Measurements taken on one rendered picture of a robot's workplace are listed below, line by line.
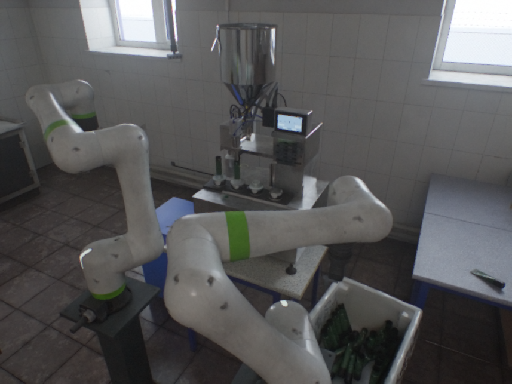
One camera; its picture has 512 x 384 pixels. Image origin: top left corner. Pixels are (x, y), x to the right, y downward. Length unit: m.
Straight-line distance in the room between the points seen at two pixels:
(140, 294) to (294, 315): 0.69
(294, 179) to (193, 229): 1.10
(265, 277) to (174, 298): 1.13
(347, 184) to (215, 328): 0.51
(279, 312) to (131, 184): 0.63
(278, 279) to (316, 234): 0.95
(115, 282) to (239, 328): 0.75
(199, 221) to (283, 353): 0.33
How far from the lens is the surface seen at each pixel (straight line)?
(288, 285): 1.76
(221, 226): 0.80
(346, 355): 1.83
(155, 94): 4.09
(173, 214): 2.59
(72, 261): 3.41
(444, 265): 2.08
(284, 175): 1.84
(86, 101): 1.59
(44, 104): 1.47
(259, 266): 1.85
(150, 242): 1.38
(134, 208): 1.32
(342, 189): 0.99
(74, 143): 1.18
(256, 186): 1.84
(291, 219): 0.84
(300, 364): 0.90
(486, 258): 2.23
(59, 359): 2.70
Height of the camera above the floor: 1.94
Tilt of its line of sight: 28 degrees down
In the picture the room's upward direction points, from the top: straight up
